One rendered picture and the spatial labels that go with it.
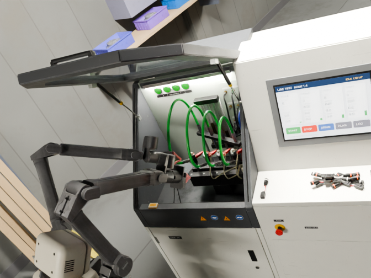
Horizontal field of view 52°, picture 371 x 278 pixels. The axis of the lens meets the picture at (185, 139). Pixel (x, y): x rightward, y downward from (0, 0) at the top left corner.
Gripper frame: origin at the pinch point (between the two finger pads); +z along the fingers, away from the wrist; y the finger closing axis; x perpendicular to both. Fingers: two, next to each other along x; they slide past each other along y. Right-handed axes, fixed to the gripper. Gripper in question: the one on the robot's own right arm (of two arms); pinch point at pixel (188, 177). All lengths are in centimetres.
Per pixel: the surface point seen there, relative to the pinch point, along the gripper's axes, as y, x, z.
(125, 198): -40, 169, 130
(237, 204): -11.5, -13.4, 25.0
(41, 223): -63, 187, 49
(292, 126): 30, -37, 29
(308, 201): -4, -48, 28
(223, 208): -14.5, -7.0, 23.0
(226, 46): 72, 6, 30
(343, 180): 7, -60, 36
